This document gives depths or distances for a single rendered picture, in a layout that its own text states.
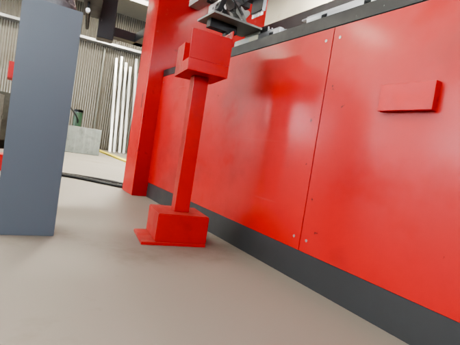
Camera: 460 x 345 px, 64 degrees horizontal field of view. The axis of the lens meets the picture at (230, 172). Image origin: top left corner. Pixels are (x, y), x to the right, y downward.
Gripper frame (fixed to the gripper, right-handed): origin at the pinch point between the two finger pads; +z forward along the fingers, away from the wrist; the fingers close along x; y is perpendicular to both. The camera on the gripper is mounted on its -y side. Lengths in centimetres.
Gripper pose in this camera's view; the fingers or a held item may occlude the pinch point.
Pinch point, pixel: (240, 25)
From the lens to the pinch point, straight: 195.2
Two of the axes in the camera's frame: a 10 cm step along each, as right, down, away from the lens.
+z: 4.3, 8.2, 3.8
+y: 7.4, -5.6, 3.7
